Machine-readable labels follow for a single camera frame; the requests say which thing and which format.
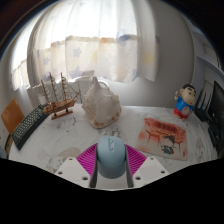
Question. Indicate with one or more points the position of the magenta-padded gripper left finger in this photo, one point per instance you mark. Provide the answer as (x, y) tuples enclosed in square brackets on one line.
[(71, 170)]

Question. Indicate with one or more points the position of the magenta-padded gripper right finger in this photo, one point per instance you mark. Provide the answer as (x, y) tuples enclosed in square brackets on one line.
[(151, 170)]

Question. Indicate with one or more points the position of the light blue computer mouse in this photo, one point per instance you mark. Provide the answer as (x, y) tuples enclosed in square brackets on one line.
[(111, 156)]

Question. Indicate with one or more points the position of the red printed mouse pad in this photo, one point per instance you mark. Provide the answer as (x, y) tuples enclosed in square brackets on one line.
[(163, 138)]

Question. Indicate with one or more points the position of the white printed tablecloth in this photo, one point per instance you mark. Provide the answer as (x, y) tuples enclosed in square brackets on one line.
[(70, 133)]

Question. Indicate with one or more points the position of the black keyboard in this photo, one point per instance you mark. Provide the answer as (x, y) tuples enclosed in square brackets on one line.
[(28, 126)]

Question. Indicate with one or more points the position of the wooden model sailing ship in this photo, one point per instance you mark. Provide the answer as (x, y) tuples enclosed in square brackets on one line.
[(61, 106)]

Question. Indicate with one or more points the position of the large white conch shell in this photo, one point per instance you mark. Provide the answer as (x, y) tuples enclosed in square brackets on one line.
[(101, 106)]

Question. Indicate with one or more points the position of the black box device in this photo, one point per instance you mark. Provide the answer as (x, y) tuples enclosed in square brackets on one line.
[(218, 140)]

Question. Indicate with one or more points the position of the cartoon boy figurine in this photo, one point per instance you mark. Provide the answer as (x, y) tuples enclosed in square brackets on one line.
[(184, 103)]

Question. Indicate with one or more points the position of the black router with antennas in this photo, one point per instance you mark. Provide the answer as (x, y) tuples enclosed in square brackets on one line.
[(202, 113)]

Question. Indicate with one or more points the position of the wooden chair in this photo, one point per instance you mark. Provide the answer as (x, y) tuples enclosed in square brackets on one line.
[(11, 116)]

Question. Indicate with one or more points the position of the white radiator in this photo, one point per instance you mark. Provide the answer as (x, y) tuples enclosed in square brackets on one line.
[(35, 95)]

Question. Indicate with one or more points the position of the black monitor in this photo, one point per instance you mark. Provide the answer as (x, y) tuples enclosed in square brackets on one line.
[(218, 103)]

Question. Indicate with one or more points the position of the white star-print curtain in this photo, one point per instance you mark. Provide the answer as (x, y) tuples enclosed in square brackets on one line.
[(93, 50)]

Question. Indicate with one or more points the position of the white wall shelf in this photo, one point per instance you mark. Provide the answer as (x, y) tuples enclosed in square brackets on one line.
[(210, 60)]

